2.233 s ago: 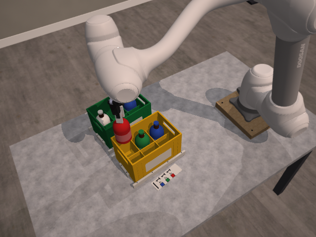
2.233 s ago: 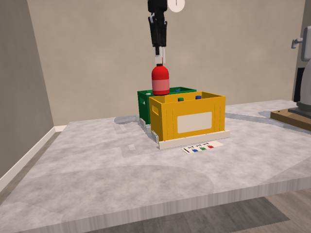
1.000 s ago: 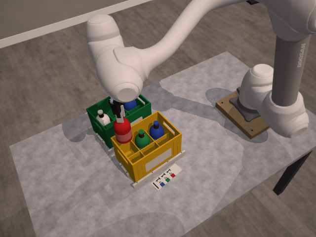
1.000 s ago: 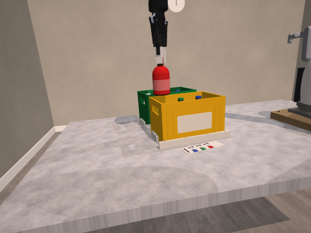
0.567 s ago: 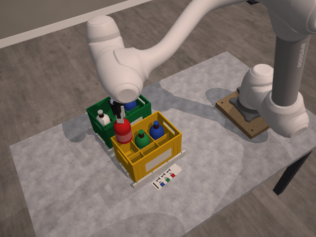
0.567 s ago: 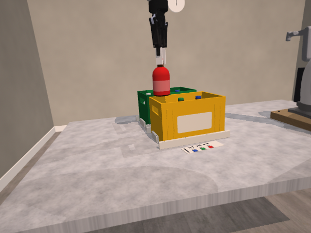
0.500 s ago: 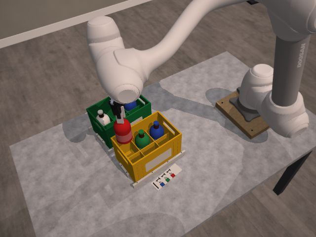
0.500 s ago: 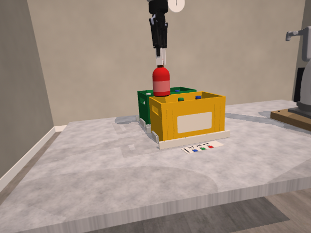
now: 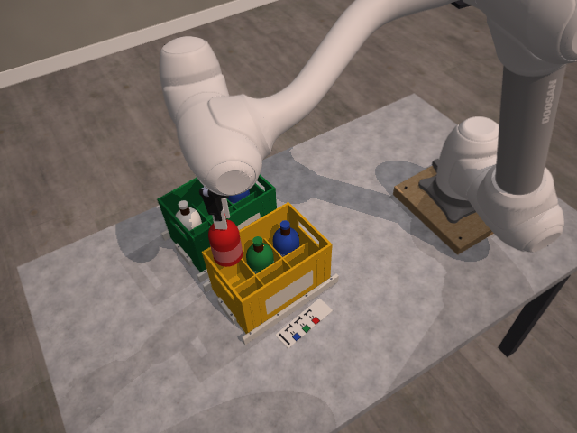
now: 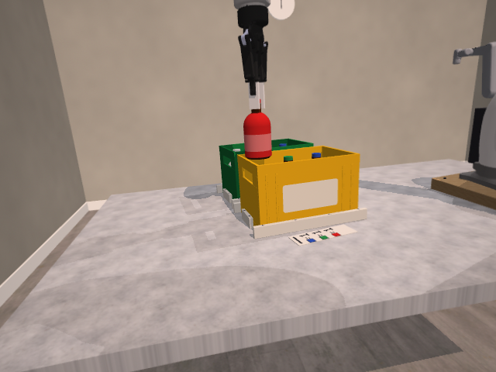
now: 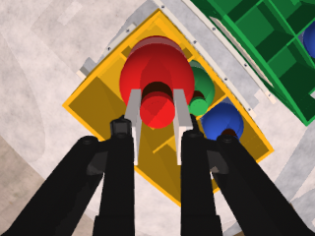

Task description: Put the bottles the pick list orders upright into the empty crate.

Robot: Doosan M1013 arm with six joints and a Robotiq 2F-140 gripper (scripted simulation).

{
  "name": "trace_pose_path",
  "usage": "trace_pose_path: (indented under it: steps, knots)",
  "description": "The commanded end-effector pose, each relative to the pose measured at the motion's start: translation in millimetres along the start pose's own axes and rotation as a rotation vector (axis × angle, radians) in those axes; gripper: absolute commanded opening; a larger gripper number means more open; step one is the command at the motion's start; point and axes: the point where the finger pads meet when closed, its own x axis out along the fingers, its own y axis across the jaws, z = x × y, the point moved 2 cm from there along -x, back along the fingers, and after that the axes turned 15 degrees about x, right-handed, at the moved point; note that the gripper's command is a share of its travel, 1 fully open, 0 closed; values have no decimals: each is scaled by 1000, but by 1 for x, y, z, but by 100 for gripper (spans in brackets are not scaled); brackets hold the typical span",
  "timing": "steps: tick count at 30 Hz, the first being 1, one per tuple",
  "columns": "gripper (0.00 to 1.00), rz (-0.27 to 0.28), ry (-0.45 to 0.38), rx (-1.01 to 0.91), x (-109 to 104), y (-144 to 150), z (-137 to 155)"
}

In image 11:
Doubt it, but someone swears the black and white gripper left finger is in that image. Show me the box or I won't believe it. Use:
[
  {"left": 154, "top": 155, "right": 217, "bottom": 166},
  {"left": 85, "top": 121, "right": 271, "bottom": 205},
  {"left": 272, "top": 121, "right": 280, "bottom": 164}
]
[{"left": 0, "top": 89, "right": 142, "bottom": 236}]

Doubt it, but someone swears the yellow crate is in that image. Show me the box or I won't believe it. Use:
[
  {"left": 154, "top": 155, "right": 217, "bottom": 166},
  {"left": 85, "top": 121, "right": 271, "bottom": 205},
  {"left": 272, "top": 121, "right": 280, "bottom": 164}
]
[{"left": 62, "top": 8, "right": 274, "bottom": 207}]

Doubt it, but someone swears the green plastic crate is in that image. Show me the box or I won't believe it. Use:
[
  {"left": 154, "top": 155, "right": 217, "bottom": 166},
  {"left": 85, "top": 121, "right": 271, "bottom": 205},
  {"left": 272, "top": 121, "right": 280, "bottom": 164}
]
[{"left": 190, "top": 0, "right": 315, "bottom": 127}]

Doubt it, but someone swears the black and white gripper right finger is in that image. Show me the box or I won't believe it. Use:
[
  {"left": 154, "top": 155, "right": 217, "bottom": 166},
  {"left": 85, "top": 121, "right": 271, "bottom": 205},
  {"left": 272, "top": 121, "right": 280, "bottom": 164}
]
[{"left": 173, "top": 88, "right": 315, "bottom": 236}]

